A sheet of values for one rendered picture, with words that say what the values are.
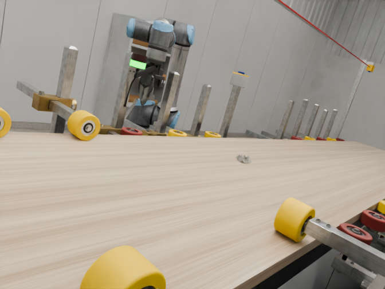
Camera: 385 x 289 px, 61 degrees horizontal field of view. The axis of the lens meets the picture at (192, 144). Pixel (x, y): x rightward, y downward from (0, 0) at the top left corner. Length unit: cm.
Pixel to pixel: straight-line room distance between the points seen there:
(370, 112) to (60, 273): 876
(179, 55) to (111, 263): 190
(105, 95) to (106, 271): 403
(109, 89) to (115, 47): 53
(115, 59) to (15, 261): 388
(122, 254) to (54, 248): 16
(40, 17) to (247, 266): 374
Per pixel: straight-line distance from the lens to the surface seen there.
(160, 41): 149
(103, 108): 438
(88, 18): 431
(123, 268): 37
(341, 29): 961
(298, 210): 71
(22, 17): 400
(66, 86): 121
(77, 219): 59
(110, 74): 432
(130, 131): 121
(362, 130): 903
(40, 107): 119
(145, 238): 57
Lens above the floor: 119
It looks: 13 degrees down
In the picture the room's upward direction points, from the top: 16 degrees clockwise
